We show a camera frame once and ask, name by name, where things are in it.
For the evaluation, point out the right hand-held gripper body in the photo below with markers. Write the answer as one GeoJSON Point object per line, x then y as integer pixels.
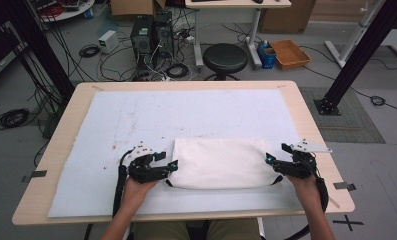
{"type": "Point", "coordinates": [301, 165]}

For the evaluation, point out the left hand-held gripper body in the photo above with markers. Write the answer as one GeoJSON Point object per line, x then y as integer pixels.
{"type": "Point", "coordinates": [142, 168]}

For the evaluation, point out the white printed tank top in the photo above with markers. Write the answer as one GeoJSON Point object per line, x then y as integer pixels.
{"type": "Point", "coordinates": [219, 163]}

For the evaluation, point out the person's right hand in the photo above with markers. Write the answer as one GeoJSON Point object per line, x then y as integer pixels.
{"type": "Point", "coordinates": [306, 191]}

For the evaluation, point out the person's left hand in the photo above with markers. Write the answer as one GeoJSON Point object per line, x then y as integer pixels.
{"type": "Point", "coordinates": [136, 195]}

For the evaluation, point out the black tape strip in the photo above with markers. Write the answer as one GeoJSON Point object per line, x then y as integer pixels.
{"type": "Point", "coordinates": [36, 175]}
{"type": "Point", "coordinates": [344, 186]}

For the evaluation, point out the white table mat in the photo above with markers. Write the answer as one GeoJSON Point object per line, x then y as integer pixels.
{"type": "Point", "coordinates": [186, 113]}

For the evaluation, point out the grey floor mat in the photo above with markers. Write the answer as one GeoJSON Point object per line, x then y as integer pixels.
{"type": "Point", "coordinates": [349, 126]}

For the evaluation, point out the person's khaki trousers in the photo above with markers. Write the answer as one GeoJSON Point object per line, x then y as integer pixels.
{"type": "Point", "coordinates": [159, 230]}

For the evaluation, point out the black tape cross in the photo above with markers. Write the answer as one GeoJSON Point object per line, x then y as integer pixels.
{"type": "Point", "coordinates": [348, 222]}

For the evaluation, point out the light wooden table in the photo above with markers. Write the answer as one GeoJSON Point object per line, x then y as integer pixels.
{"type": "Point", "coordinates": [69, 133]}

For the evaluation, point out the blue box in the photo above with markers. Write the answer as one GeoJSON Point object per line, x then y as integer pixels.
{"type": "Point", "coordinates": [266, 57]}

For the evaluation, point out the orange cardboard tray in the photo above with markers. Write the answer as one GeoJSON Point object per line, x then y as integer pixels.
{"type": "Point", "coordinates": [289, 53]}

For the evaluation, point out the black round stool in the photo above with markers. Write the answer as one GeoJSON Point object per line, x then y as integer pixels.
{"type": "Point", "coordinates": [225, 57]}

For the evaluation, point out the black computer tower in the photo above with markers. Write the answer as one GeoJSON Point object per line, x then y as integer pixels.
{"type": "Point", "coordinates": [164, 35]}
{"type": "Point", "coordinates": [142, 43]}

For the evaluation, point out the white power supply box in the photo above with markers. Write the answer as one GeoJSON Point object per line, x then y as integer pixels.
{"type": "Point", "coordinates": [108, 41]}

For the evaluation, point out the white metal stand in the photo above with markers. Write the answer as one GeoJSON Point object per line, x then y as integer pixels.
{"type": "Point", "coordinates": [356, 36]}

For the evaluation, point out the large brown cardboard box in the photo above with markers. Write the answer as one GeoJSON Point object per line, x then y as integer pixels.
{"type": "Point", "coordinates": [286, 16]}

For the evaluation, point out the white desk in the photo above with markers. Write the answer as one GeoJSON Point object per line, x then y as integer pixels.
{"type": "Point", "coordinates": [236, 3]}

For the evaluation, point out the round white table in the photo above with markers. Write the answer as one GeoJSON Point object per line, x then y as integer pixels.
{"type": "Point", "coordinates": [69, 11]}

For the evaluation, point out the black metal post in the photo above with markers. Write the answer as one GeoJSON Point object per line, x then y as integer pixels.
{"type": "Point", "coordinates": [362, 53]}
{"type": "Point", "coordinates": [42, 53]}

